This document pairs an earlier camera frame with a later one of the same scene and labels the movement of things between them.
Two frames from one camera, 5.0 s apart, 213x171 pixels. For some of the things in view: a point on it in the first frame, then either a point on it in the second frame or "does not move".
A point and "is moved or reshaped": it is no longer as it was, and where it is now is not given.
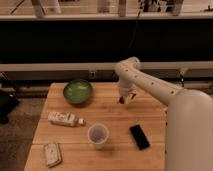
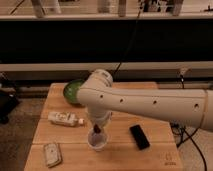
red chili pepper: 122,99 is moved or reshaped
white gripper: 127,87 → 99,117
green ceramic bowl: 78,92 does not move
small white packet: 52,154 does not move
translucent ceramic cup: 98,135 does not move
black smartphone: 140,137 does not move
